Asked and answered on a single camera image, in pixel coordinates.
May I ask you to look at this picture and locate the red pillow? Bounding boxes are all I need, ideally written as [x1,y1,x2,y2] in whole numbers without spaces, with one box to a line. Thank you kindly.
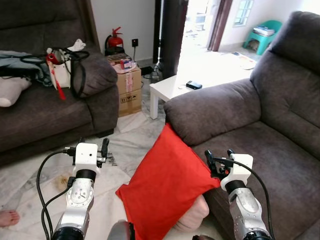
[115,122,222,240]

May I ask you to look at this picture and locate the dark grey fabric sofa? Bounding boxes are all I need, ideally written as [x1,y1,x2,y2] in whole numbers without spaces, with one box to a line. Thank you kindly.
[0,0,120,167]

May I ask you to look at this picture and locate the dark grey two-seat sofa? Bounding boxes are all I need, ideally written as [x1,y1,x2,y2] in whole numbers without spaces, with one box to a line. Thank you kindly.
[164,11,320,240]

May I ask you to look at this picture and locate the red tassel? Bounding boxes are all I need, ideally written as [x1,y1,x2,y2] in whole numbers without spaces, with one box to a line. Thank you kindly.
[46,53,67,101]

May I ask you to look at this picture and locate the small black device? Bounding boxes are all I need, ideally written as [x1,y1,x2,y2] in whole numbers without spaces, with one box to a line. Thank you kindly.
[186,80,203,90]

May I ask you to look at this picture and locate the white side table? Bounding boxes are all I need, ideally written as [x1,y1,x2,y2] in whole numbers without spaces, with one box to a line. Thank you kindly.
[149,52,256,120]

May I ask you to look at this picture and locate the white cushion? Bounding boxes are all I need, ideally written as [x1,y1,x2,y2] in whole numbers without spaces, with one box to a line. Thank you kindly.
[0,77,32,108]

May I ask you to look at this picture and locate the tray of small items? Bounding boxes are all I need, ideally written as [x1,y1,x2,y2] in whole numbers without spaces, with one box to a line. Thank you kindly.
[105,53,139,72]

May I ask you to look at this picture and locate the grey clothing pile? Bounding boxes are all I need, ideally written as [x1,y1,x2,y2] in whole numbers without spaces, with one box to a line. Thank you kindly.
[0,50,53,85]

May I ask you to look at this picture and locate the white crumpled cloth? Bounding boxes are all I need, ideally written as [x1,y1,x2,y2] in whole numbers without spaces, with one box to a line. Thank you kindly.
[67,39,87,52]

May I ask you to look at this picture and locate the red fire extinguisher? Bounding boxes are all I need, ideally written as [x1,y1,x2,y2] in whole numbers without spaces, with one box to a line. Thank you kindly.
[103,26,126,56]

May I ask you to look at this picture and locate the person's bare foot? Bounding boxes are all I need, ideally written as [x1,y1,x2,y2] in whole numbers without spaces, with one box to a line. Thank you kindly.
[0,209,21,228]

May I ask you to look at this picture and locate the teal plastic stool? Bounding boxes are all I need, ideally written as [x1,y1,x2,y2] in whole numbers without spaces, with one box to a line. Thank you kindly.
[243,20,283,56]

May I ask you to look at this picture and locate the stack of books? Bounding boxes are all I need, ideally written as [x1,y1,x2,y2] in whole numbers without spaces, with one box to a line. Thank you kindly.
[252,26,276,37]

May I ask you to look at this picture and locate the teal framed window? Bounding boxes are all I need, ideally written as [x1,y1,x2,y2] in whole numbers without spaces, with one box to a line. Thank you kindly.
[233,0,254,27]

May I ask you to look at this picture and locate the black floor cable clutter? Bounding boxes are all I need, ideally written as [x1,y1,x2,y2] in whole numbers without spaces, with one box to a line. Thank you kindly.
[107,152,119,167]

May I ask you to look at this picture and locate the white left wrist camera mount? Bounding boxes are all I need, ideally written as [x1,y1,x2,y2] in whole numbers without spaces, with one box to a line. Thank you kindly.
[73,143,99,173]

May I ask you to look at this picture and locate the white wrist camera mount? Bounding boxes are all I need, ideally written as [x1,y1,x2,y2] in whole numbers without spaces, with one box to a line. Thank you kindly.
[73,143,99,173]
[220,154,254,188]

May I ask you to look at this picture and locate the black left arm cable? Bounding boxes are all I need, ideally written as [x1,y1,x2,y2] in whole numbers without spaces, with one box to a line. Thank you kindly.
[36,148,77,240]

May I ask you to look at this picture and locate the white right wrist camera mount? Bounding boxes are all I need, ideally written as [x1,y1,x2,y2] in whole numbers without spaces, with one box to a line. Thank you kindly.
[220,154,254,188]

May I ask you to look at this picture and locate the white bag black straps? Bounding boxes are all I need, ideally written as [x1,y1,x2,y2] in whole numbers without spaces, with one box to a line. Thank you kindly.
[45,47,91,100]

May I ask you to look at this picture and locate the brown door frame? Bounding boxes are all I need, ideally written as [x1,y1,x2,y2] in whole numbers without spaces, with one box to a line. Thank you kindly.
[208,0,234,53]

